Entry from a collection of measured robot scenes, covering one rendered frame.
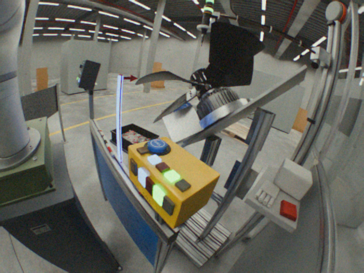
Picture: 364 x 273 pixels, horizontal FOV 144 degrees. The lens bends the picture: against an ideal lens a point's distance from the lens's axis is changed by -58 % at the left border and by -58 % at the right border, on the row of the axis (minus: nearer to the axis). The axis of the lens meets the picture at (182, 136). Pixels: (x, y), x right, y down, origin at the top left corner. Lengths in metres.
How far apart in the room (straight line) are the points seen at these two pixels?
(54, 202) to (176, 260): 1.04
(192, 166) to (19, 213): 0.43
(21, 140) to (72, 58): 6.11
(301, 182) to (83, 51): 6.82
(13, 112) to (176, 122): 0.58
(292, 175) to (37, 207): 0.86
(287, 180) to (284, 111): 5.62
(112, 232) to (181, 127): 1.08
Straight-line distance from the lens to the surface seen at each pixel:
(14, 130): 0.42
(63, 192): 0.42
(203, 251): 1.27
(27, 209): 0.44
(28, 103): 1.99
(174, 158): 0.26
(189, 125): 0.62
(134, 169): 0.27
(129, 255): 1.27
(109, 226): 1.39
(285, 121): 6.33
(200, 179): 0.23
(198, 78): 0.71
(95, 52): 6.90
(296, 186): 0.71
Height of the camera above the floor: 1.22
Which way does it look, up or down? 26 degrees down
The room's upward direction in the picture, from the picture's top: 11 degrees clockwise
